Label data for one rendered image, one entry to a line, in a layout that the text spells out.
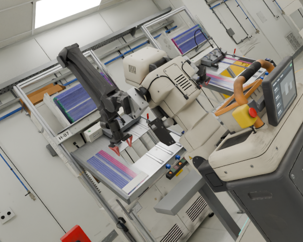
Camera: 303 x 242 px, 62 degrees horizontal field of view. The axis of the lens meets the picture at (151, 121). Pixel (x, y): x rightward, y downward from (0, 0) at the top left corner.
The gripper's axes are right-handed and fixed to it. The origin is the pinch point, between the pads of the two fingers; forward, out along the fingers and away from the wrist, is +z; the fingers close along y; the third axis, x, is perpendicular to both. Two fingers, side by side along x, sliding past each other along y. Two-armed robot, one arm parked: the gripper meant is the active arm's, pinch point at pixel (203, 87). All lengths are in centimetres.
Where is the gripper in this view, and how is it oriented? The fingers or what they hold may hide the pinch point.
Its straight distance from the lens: 225.1
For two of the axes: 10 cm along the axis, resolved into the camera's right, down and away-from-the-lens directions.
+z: 1.5, 7.2, 6.8
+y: -7.0, 5.6, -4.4
